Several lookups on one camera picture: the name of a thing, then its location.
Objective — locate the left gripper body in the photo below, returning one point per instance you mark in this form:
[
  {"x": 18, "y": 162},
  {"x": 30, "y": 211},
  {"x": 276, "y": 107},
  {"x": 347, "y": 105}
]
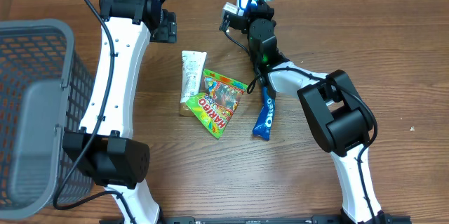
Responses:
[{"x": 168, "y": 31}]

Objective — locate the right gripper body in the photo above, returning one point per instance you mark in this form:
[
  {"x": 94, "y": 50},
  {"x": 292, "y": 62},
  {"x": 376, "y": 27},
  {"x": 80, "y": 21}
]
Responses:
[{"x": 259, "y": 8}]

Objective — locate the white tube with gold cap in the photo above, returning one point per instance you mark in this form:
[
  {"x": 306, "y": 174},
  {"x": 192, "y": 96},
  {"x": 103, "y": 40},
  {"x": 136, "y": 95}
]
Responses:
[{"x": 192, "y": 69}]

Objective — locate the green Haribo candy bag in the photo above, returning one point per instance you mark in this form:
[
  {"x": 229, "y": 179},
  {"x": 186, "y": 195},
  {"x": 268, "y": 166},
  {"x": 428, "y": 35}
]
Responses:
[{"x": 215, "y": 108}]

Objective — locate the blue Oreo cookie pack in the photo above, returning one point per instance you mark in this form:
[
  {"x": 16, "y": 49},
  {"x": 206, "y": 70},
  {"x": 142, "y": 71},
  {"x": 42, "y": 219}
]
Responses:
[{"x": 264, "y": 122}]

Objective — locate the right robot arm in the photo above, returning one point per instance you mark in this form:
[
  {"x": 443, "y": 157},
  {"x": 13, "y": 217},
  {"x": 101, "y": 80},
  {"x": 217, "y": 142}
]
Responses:
[{"x": 340, "y": 122}]

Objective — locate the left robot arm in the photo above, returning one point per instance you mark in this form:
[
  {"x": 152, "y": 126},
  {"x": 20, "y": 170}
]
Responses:
[{"x": 103, "y": 148}]

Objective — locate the grey plastic basket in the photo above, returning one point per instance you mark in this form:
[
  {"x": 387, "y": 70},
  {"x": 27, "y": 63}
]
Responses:
[{"x": 45, "y": 90}]

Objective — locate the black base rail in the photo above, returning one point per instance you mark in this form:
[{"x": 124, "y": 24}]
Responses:
[{"x": 317, "y": 219}]

